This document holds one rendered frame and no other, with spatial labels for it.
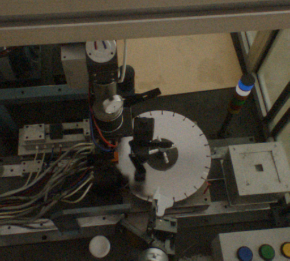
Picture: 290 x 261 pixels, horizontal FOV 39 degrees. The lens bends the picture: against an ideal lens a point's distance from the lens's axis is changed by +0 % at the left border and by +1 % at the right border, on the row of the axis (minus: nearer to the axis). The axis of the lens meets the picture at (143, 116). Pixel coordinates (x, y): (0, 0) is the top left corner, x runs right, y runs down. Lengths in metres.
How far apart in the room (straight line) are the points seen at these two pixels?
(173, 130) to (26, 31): 1.17
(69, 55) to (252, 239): 0.83
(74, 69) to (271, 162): 0.82
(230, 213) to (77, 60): 0.88
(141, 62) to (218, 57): 0.34
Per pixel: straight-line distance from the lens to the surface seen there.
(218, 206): 1.52
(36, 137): 1.47
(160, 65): 1.76
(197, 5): 0.25
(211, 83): 1.74
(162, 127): 1.39
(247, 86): 1.28
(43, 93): 1.37
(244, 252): 1.36
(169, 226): 1.13
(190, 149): 1.37
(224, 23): 0.26
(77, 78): 0.96
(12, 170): 1.59
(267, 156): 1.48
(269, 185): 1.44
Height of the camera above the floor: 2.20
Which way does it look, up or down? 63 degrees down
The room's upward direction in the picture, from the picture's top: 4 degrees clockwise
